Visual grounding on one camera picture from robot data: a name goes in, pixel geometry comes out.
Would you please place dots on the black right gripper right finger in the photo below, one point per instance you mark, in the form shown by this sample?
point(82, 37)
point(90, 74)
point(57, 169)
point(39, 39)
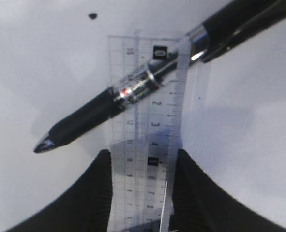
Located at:
point(200, 205)

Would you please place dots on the black pen under ruler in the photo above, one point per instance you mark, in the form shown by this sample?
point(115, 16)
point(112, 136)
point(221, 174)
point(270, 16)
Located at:
point(227, 28)

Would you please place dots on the clear plastic ruler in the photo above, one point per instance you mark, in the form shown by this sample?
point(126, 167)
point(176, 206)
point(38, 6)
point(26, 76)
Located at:
point(144, 144)

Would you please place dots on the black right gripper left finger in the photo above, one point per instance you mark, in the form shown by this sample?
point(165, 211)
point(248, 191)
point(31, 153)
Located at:
point(84, 207)

